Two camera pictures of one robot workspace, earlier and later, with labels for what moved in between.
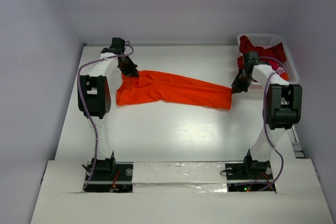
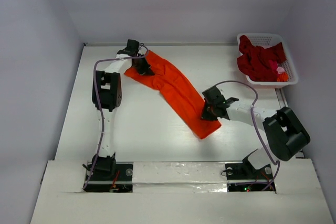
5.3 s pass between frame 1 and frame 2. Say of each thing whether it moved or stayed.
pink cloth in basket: stayed
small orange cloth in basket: stayed
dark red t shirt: stayed
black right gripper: moved
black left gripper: moved
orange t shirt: moved
